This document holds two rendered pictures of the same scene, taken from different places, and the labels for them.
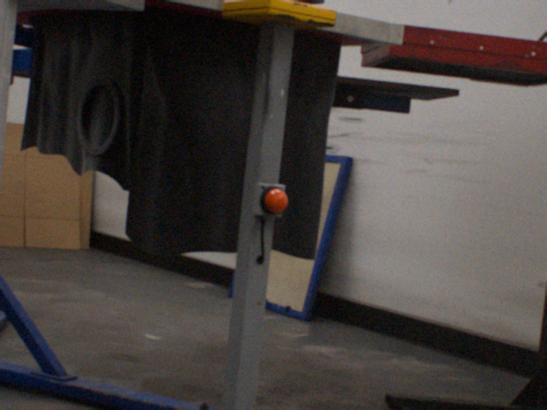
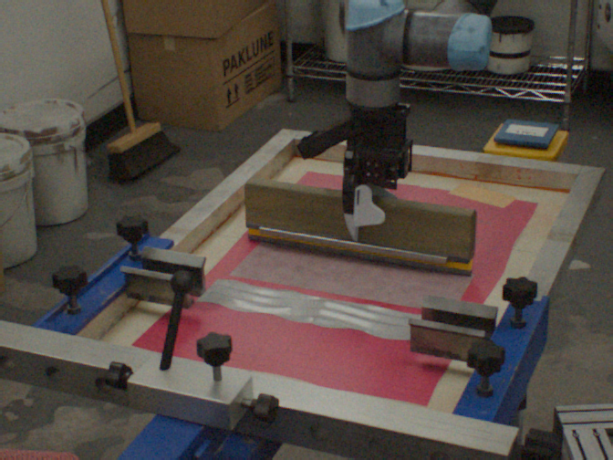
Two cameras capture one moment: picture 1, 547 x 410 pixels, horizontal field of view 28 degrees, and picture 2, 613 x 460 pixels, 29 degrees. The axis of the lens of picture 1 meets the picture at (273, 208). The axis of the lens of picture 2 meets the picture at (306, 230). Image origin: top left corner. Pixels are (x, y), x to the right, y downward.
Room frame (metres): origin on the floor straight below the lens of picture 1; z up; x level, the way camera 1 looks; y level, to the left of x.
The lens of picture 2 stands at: (3.08, 1.53, 1.77)
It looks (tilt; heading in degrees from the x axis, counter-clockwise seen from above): 26 degrees down; 239
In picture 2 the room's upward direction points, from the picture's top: 2 degrees counter-clockwise
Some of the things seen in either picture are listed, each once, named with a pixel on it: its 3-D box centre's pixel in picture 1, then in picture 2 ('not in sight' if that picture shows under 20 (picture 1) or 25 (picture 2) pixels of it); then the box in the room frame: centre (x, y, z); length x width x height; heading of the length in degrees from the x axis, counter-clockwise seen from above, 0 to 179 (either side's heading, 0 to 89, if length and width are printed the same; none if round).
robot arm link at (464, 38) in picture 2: not in sight; (450, 36); (2.12, 0.31, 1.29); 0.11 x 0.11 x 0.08; 43
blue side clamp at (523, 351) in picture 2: not in sight; (501, 375); (2.27, 0.62, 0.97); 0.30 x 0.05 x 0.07; 36
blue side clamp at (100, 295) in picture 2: not in sight; (108, 299); (2.60, 0.17, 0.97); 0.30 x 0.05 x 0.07; 36
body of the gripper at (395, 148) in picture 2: not in sight; (377, 141); (2.20, 0.25, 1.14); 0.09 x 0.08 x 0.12; 126
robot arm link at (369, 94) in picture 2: not in sight; (373, 87); (2.20, 0.24, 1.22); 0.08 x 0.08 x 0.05
